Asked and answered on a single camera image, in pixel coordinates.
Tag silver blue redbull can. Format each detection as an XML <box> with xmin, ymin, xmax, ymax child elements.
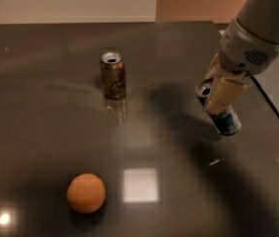
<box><xmin>195</xmin><ymin>79</ymin><xmax>242</xmax><ymax>136</ymax></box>

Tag brown gold soda can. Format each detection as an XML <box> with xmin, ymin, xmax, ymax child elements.
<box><xmin>101</xmin><ymin>51</ymin><xmax>126</xmax><ymax>99</ymax></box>

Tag orange fruit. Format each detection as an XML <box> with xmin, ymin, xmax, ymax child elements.
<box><xmin>67</xmin><ymin>174</ymin><xmax>105</xmax><ymax>213</ymax></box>

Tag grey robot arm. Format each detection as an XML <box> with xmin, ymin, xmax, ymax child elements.
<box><xmin>204</xmin><ymin>0</ymin><xmax>279</xmax><ymax>115</ymax></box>

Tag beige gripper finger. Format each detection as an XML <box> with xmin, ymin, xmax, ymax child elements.
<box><xmin>204</xmin><ymin>76</ymin><xmax>246</xmax><ymax>116</ymax></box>
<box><xmin>205</xmin><ymin>54</ymin><xmax>225</xmax><ymax>79</ymax></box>

